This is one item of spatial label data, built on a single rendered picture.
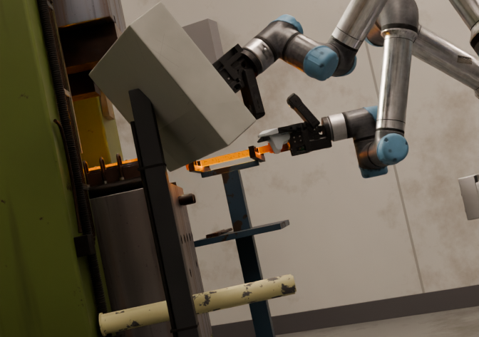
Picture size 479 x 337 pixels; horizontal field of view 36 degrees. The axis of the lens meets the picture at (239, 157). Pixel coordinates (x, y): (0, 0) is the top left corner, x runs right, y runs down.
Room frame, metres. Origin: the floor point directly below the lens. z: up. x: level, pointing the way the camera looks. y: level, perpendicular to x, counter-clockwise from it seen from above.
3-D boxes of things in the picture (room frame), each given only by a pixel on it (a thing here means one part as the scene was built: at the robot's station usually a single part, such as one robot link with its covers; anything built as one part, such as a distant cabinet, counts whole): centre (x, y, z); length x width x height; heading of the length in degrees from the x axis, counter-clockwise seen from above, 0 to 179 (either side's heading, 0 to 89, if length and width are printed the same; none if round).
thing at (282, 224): (2.61, 0.04, 0.74); 0.40 x 0.30 x 0.02; 173
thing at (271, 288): (1.67, 0.16, 0.62); 0.44 x 0.05 x 0.05; 90
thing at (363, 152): (2.02, -0.36, 0.88); 0.11 x 0.08 x 0.11; 12
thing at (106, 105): (2.33, 0.38, 1.27); 0.09 x 0.02 x 0.17; 0
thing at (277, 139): (1.98, -0.11, 0.97); 0.09 x 0.03 x 0.06; 126
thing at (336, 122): (2.04, -0.28, 0.98); 0.08 x 0.05 x 0.08; 0
